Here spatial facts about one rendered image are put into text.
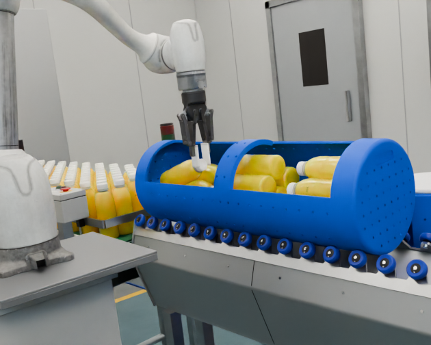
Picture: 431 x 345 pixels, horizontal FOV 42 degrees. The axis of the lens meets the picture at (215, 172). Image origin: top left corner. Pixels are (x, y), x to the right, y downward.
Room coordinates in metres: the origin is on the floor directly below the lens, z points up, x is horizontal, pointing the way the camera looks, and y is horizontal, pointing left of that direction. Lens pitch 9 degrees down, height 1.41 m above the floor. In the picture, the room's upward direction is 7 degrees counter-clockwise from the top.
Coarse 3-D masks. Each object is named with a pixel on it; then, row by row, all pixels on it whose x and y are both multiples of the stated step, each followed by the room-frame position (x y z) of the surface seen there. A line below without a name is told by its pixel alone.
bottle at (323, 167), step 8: (312, 160) 1.44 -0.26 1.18; (320, 160) 1.42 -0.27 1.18; (328, 160) 1.40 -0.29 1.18; (336, 160) 1.38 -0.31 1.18; (304, 168) 1.46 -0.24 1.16; (312, 168) 1.43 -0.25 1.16; (320, 168) 1.41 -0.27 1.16; (328, 168) 1.39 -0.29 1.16; (312, 176) 1.43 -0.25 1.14; (320, 176) 1.41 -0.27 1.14; (328, 176) 1.39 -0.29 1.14
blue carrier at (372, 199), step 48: (240, 144) 1.60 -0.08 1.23; (288, 144) 1.61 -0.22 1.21; (336, 144) 1.49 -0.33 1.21; (384, 144) 1.31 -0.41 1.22; (144, 192) 1.82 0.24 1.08; (192, 192) 1.63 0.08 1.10; (240, 192) 1.48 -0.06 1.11; (336, 192) 1.25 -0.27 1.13; (384, 192) 1.30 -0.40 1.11; (336, 240) 1.29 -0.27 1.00; (384, 240) 1.29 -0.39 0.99
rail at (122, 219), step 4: (132, 212) 2.00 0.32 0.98; (136, 212) 2.01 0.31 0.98; (140, 212) 2.02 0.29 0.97; (144, 212) 2.04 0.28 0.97; (116, 216) 1.96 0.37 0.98; (120, 216) 1.97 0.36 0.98; (124, 216) 1.98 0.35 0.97; (128, 216) 1.99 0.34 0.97; (132, 216) 2.00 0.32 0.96; (136, 216) 2.01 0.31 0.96; (104, 220) 1.93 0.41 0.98; (108, 220) 1.93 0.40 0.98; (112, 220) 1.94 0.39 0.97; (116, 220) 1.95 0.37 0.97; (120, 220) 1.96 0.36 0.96; (124, 220) 1.97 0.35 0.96; (128, 220) 1.99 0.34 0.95; (108, 224) 1.93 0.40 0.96; (112, 224) 1.94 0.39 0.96; (116, 224) 1.95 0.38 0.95
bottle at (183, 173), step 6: (186, 162) 1.75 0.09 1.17; (174, 168) 1.79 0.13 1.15; (180, 168) 1.76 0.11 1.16; (186, 168) 1.74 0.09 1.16; (192, 168) 1.73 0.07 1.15; (162, 174) 1.85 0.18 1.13; (168, 174) 1.81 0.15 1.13; (174, 174) 1.78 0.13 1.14; (180, 174) 1.76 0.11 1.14; (186, 174) 1.74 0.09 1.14; (192, 174) 1.73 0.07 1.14; (198, 174) 1.74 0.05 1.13; (162, 180) 1.83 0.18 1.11; (168, 180) 1.81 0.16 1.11; (174, 180) 1.79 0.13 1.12; (180, 180) 1.77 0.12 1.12; (186, 180) 1.76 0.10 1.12; (192, 180) 1.76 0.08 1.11
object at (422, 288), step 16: (144, 224) 1.93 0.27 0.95; (160, 240) 1.82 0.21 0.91; (176, 240) 1.76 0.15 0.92; (192, 240) 1.71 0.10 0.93; (208, 240) 1.66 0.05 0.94; (240, 256) 1.53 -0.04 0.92; (256, 256) 1.49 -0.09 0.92; (272, 256) 1.45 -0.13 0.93; (288, 256) 1.42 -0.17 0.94; (320, 272) 1.32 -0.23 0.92; (336, 272) 1.29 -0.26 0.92; (352, 272) 1.26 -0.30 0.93; (368, 272) 1.24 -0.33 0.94; (384, 288) 1.19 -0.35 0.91; (400, 288) 1.16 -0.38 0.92; (416, 288) 1.14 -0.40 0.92
